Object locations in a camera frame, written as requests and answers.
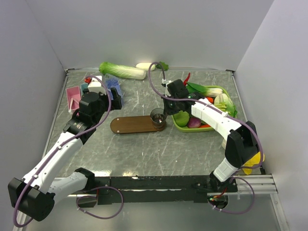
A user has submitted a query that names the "dark glass cup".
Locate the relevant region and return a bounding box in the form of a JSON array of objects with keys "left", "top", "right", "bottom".
[{"left": 150, "top": 108, "right": 167, "bottom": 129}]

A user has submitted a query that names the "clear textured plastic holder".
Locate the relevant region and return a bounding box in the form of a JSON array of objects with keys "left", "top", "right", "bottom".
[{"left": 104, "top": 74, "right": 121, "bottom": 93}]

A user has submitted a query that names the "yellow cabbage by arm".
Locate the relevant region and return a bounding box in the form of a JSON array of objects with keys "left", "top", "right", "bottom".
[{"left": 242, "top": 152, "right": 261, "bottom": 175}]

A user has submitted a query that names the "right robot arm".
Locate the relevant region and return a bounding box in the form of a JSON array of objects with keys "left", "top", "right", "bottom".
[{"left": 162, "top": 79, "right": 263, "bottom": 192}]

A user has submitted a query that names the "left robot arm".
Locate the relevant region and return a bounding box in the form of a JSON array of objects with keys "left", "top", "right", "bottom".
[{"left": 8, "top": 88, "right": 122, "bottom": 221}]

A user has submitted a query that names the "brown wooden tray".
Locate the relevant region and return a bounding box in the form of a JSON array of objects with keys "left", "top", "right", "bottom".
[{"left": 110, "top": 115, "right": 167, "bottom": 134}]

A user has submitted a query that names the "round green cabbage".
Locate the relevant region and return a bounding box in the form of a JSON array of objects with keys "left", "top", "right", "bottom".
[{"left": 173, "top": 111, "right": 190, "bottom": 127}]

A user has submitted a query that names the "purple drawer box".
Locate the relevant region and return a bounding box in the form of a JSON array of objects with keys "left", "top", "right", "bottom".
[{"left": 105, "top": 78, "right": 124, "bottom": 105}]

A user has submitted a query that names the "teal drawer box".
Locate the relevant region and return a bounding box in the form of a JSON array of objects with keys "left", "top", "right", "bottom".
[{"left": 80, "top": 83, "right": 88, "bottom": 94}]

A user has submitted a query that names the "pink drawer box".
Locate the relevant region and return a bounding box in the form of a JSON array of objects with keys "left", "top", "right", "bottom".
[{"left": 66, "top": 86, "right": 81, "bottom": 110}]

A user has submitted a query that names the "red chili pepper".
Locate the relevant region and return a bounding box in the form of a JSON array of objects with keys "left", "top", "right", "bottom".
[{"left": 183, "top": 72, "right": 191, "bottom": 86}]

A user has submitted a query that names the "bok choy in basket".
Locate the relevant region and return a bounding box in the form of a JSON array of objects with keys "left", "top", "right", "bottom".
[{"left": 186, "top": 82, "right": 223, "bottom": 98}]

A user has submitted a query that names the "green plastic vegetable basket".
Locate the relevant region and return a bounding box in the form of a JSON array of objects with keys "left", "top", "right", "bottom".
[{"left": 172, "top": 86, "right": 230, "bottom": 133}]

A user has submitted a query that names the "purple onion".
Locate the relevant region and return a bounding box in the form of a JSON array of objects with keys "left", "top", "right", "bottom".
[{"left": 187, "top": 117, "right": 201, "bottom": 128}]

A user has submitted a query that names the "napa cabbage on table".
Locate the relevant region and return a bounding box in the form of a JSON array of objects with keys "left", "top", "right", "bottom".
[{"left": 99, "top": 62, "right": 146, "bottom": 80}]

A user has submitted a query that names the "small red pepper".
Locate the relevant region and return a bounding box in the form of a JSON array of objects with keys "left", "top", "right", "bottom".
[{"left": 199, "top": 124, "right": 211, "bottom": 128}]

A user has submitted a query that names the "orange carrot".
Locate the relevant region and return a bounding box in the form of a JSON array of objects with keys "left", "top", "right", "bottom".
[{"left": 206, "top": 97, "right": 214, "bottom": 104}]

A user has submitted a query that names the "white daikon radish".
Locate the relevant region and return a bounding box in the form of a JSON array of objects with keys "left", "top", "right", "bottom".
[{"left": 136, "top": 62, "right": 169, "bottom": 71}]

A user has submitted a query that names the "white celery stalk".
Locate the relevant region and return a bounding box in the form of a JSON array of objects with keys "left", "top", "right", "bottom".
[{"left": 214, "top": 103, "right": 237, "bottom": 117}]

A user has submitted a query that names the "napa cabbage in basket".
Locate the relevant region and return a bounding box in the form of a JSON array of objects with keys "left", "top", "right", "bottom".
[{"left": 214, "top": 93, "right": 235, "bottom": 106}]

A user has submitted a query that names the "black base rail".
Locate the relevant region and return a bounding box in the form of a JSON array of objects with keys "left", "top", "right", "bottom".
[{"left": 94, "top": 175, "right": 238, "bottom": 203}]

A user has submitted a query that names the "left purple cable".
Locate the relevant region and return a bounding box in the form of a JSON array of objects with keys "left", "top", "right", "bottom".
[{"left": 12, "top": 75, "right": 124, "bottom": 228}]

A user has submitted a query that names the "aluminium frame rail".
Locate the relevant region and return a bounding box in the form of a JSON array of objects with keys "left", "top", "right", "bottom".
[{"left": 13, "top": 175, "right": 278, "bottom": 231}]

